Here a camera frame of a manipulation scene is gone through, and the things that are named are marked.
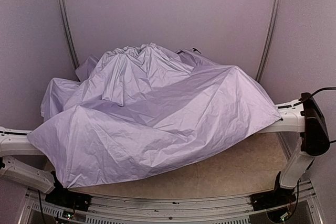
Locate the aluminium frame post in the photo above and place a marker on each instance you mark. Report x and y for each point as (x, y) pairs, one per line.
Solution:
(268, 40)
(68, 34)

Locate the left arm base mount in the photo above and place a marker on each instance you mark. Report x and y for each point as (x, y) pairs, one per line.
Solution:
(69, 199)

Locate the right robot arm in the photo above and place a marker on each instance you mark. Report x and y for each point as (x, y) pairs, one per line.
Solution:
(302, 116)

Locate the lavender folding umbrella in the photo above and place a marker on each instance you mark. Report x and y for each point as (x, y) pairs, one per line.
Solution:
(137, 112)

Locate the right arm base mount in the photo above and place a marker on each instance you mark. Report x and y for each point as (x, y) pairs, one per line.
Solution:
(270, 199)

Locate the front aluminium rail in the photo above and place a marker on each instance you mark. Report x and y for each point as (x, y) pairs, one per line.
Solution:
(229, 209)

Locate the right aluminium frame post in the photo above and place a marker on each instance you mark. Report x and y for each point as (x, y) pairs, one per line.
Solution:
(268, 40)

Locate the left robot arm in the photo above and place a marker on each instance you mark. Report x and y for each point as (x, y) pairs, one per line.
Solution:
(15, 150)

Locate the left aluminium frame post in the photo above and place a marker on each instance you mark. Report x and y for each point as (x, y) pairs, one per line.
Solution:
(68, 34)

